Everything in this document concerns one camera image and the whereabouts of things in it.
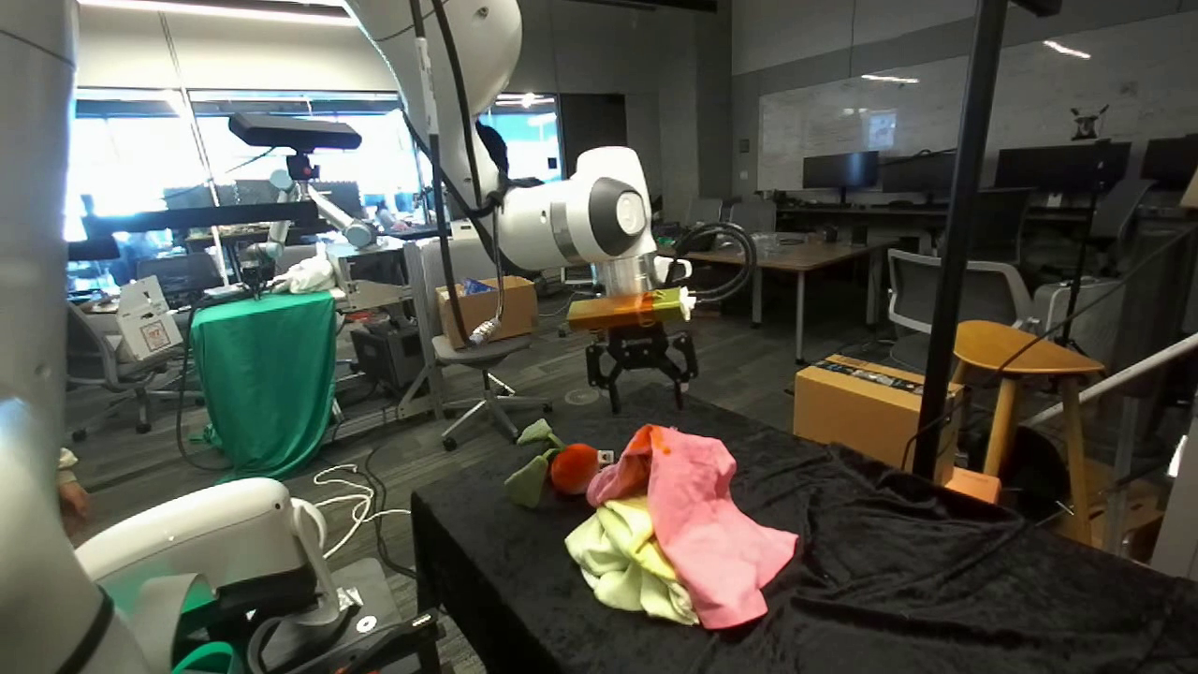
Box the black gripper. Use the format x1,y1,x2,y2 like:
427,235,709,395
584,325,705,417

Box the orange plush toy green leaves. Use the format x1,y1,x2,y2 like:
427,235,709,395
503,417,611,514

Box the pink cloth orange stripes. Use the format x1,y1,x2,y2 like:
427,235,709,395
579,420,805,635

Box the pale green cloth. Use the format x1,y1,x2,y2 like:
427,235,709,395
576,554,705,630

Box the bystander hand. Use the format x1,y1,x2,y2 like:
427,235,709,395
51,446,96,519

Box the small cardboard box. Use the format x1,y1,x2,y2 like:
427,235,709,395
432,272,541,353

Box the grey office chair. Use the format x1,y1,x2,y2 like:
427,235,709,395
399,270,553,457

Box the wooden office desk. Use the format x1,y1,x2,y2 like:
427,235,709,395
669,234,897,368

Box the cardboard box black tape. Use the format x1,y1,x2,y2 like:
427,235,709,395
790,350,967,481

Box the black computer monitor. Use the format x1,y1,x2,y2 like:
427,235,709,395
877,145,967,206
1135,131,1198,195
993,139,1135,202
796,145,885,202

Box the white mesh office chair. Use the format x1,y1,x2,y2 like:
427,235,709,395
881,245,1041,340

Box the wooden board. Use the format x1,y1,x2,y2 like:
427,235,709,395
933,459,1004,508

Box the black vertical pole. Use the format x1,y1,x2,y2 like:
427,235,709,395
910,0,1019,488

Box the black velvet tablecloth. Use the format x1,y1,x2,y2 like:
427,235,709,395
407,378,1198,674

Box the white handheld device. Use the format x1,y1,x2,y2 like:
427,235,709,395
243,245,342,301

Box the wooden stool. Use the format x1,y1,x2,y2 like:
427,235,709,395
948,316,1113,536

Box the green draped cloth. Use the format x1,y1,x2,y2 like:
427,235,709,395
182,290,345,482

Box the silver tripod leg pole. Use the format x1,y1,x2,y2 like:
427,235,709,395
1019,325,1198,433

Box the white paper sign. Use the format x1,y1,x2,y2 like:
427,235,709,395
113,272,186,368

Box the tan wrist camera box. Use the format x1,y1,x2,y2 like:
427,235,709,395
566,283,701,338

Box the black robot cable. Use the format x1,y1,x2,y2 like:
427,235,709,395
399,0,518,353

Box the white floor cable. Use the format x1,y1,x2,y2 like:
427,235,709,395
288,452,419,557

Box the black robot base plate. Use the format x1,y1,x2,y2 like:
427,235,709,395
239,554,442,674

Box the black stereo camera bar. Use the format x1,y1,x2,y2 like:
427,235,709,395
226,111,368,156

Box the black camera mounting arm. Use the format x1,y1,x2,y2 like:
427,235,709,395
78,145,384,249

